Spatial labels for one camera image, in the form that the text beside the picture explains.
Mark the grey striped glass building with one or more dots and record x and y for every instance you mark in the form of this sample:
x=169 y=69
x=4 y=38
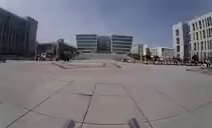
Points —
x=104 y=43

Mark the grey paved plaza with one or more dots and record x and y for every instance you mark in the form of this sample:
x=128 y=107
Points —
x=107 y=100

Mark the low dark pavilion building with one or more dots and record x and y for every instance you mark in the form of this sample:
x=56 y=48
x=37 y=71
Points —
x=57 y=50

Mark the low white building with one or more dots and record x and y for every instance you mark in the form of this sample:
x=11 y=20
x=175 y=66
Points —
x=157 y=51

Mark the robot's own part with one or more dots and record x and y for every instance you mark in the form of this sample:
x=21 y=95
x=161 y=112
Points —
x=68 y=124
x=134 y=123

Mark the row of parked bicycles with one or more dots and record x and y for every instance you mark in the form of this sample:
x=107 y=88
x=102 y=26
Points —
x=184 y=62

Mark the white office building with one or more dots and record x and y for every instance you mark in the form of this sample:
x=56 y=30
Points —
x=200 y=36

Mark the dark glass building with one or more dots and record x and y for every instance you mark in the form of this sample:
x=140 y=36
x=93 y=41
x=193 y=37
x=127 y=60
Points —
x=10 y=31

